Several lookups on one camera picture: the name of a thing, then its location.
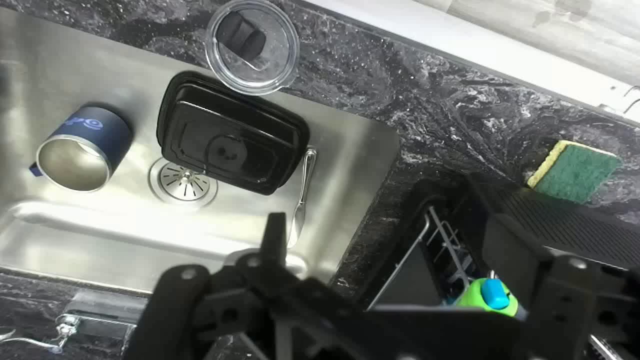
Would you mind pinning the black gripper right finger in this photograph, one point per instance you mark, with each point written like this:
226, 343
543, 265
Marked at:
586, 312

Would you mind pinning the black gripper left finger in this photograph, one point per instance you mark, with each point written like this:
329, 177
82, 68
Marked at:
220, 312

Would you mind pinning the clear lid black slider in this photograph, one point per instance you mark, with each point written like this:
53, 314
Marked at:
252, 47

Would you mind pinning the black plastic food container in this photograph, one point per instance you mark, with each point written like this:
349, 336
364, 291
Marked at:
226, 133

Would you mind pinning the black ribbed dish rack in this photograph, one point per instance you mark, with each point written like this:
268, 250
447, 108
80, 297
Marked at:
601, 231

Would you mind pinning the stainless steel sink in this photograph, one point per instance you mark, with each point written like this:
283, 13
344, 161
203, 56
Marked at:
66, 226

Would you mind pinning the dark blue steel thermos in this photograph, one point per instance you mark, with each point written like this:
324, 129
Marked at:
80, 147

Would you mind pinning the steel sink drain strainer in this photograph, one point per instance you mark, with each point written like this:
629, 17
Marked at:
176, 185

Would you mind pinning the yellow green sponge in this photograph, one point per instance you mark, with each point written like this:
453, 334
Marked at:
577, 173

